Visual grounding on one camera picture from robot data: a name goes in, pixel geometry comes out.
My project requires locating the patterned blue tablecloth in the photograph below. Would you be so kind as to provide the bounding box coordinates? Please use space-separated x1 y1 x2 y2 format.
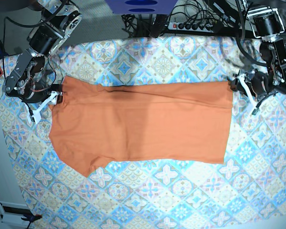
0 36 286 229

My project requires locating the white power strip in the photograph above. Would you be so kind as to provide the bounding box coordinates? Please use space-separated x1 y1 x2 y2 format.
167 22 212 32

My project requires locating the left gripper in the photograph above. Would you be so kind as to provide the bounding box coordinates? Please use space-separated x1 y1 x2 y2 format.
228 71 276 99

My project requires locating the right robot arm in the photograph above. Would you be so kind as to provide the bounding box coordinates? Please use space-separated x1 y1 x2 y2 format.
2 0 82 104

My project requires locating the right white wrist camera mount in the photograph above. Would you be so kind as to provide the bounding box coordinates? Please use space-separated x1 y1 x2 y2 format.
25 91 56 124

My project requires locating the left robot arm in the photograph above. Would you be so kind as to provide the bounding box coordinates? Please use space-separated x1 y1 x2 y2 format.
230 0 286 100

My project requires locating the orange T-shirt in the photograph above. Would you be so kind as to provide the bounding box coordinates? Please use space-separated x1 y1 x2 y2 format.
49 77 233 177

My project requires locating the blue plastic box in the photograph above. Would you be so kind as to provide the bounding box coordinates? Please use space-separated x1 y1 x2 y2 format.
105 0 177 15

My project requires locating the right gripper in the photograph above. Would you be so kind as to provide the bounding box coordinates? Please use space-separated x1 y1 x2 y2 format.
21 80 63 105

